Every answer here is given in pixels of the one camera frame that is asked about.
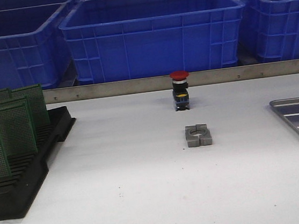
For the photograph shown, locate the black slotted board rack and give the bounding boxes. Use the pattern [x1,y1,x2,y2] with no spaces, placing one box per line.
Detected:
[0,106,76,220]

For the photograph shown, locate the red emergency stop button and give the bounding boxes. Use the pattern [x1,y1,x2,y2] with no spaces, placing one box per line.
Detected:
[170,70,190,111]

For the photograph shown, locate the grey metal clamp block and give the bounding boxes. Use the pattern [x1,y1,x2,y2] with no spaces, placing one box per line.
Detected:
[185,124,213,148]

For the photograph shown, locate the centre blue plastic crate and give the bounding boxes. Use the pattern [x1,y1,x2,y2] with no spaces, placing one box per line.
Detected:
[60,0,244,84]

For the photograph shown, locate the blue plastic crate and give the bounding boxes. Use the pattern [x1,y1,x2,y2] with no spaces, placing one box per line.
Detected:
[60,0,244,84]
[239,0,299,62]
[0,3,71,89]

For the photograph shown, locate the left blue plastic crate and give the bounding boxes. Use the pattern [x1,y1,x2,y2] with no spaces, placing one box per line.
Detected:
[0,3,71,89]

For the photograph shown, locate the right blue plastic crate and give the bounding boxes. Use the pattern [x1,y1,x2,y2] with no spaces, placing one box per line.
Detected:
[239,0,299,62]

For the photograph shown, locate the steel table edge rail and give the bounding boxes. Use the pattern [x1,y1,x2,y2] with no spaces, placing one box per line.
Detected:
[43,59,299,104]

